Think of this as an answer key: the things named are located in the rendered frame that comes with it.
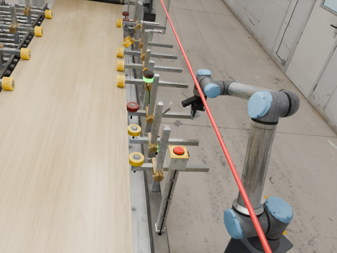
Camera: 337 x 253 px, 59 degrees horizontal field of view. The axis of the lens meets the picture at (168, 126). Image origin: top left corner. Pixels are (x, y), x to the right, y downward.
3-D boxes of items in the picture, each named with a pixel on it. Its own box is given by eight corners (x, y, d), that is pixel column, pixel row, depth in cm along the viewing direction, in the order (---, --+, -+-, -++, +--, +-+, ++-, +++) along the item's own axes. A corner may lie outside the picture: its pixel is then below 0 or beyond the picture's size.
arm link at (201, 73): (200, 74, 183) (195, 67, 190) (196, 92, 190) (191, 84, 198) (214, 74, 186) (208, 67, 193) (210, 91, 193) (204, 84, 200)
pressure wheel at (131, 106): (136, 115, 207) (138, 101, 200) (137, 122, 200) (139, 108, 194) (125, 114, 205) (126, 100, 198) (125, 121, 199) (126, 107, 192)
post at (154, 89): (149, 133, 210) (159, 72, 182) (149, 137, 207) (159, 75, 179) (144, 133, 209) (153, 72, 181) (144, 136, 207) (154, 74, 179)
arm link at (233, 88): (315, 93, 129) (234, 78, 191) (292, 93, 125) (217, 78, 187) (311, 119, 132) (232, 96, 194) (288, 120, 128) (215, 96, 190)
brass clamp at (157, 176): (160, 164, 170) (162, 157, 167) (163, 181, 159) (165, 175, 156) (149, 163, 168) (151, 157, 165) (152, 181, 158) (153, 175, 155)
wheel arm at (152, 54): (176, 58, 264) (177, 54, 262) (177, 59, 261) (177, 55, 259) (119, 52, 254) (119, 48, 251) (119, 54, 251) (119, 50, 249)
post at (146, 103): (146, 116, 231) (154, 59, 203) (146, 119, 229) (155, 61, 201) (141, 116, 231) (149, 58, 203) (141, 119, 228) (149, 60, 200)
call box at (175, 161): (182, 159, 126) (185, 145, 121) (184, 171, 120) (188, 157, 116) (165, 159, 124) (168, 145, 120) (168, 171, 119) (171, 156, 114)
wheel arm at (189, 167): (206, 169, 172) (208, 163, 170) (207, 173, 170) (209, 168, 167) (131, 167, 163) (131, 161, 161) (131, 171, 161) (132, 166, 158)
